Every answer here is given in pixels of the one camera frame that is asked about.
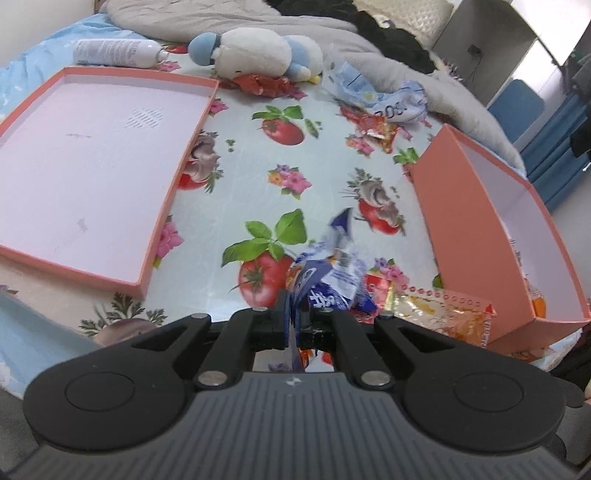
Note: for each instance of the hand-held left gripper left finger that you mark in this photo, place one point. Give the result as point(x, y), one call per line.
point(277, 318)

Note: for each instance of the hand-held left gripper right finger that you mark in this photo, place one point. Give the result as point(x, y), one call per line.
point(318, 330)

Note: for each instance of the blue and white snack packet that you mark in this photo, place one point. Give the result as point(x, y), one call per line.
point(337, 277)

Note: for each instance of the pink box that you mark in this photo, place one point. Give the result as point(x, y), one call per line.
point(452, 207)

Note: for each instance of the orange snack packet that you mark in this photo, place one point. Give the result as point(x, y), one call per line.
point(538, 302)

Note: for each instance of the crinkled red wrapper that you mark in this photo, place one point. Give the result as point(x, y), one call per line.
point(249, 84)
point(279, 86)

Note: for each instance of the red and yellow snack packet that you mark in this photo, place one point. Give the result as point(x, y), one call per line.
point(378, 288)

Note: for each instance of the yellow serrated snack packet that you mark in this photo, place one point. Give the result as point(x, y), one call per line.
point(443, 316)

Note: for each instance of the floral bed sheet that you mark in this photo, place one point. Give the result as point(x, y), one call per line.
point(258, 184)

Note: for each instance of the red candy packet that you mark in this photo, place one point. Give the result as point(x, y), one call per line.
point(376, 129)

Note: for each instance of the light blue cloth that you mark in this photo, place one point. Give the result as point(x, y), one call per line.
point(37, 337)

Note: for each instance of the crumpled white printed bag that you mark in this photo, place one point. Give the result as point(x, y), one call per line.
point(401, 104)

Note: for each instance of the pink box lid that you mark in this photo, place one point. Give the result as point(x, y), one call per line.
point(92, 161)

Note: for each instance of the light blue crumpled bag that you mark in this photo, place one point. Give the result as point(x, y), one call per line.
point(351, 83)

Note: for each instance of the white and blue plush toy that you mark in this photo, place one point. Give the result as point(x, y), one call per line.
point(254, 53)

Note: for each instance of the blue curtain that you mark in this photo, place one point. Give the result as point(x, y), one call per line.
point(558, 157)

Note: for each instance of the black clothing pile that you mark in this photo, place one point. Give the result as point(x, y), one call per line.
point(392, 41)

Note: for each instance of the white bottle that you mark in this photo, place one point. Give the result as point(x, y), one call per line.
point(115, 52)

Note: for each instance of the grey blanket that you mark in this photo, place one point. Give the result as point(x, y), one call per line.
point(184, 14)

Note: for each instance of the black outlet plug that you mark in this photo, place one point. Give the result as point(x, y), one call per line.
point(474, 49)

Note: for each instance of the cream quilted headboard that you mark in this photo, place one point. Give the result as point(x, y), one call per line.
point(425, 14)

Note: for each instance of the white cabinet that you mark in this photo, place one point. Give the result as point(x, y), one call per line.
point(485, 32)

